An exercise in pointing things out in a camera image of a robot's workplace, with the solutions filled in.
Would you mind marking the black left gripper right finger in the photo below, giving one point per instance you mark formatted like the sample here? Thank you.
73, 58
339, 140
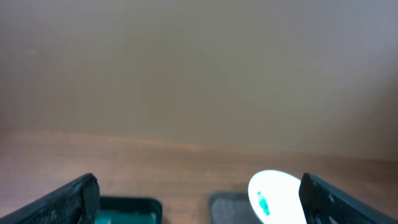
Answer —
323, 203

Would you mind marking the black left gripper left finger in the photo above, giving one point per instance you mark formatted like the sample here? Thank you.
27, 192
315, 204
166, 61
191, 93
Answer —
77, 202

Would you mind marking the black water basin tray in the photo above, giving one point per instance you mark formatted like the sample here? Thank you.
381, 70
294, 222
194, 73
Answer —
129, 210

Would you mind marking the black plate tray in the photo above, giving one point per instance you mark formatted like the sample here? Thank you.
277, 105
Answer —
228, 207

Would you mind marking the white top plate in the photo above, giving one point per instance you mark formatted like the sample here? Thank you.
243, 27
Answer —
274, 197

